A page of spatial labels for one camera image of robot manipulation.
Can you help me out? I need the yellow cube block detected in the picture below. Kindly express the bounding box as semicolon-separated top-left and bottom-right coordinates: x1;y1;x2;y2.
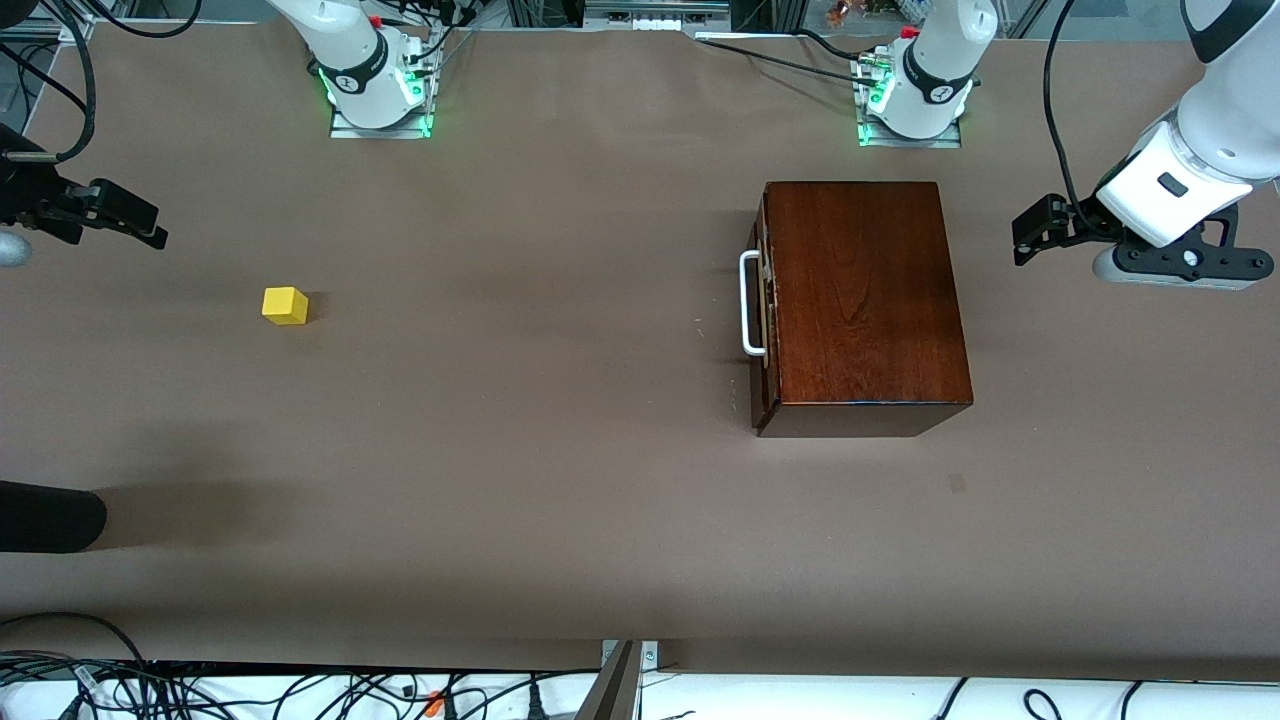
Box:
262;286;310;327

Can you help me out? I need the wooden drawer with white handle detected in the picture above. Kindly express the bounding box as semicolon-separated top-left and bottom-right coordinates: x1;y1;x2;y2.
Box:
739;190;779;433

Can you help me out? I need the dark brown wooden cabinet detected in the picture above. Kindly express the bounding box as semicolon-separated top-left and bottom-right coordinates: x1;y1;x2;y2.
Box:
752;181;975;439

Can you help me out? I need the black rounded cylinder object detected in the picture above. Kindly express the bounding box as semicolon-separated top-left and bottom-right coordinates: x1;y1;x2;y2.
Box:
0;480;108;554

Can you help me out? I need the grey power strip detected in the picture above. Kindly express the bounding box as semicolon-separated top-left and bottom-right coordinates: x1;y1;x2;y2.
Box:
584;0;732;32

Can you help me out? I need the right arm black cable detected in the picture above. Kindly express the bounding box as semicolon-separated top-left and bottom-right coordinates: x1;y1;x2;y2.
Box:
0;0;97;166

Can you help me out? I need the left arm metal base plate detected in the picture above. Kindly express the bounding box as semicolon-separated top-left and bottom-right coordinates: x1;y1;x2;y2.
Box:
857;112;964;150

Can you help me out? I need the aluminium frame rail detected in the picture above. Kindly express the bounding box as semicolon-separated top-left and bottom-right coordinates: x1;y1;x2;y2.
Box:
0;15;97;43

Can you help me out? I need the black looped cable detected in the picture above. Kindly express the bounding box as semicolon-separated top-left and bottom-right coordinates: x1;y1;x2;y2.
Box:
45;0;204;41

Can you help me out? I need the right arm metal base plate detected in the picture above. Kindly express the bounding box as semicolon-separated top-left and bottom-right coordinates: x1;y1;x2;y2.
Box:
329;98;434;140

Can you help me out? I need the long black table cable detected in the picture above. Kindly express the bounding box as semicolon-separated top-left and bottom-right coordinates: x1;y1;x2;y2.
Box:
698;36;869;79

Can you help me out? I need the tangled black cable bundle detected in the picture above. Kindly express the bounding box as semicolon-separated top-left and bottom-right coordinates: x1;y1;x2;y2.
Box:
0;611;603;720

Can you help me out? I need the metal clamp bracket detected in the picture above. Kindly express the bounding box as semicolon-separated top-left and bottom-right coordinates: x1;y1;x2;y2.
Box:
577;639;661;720

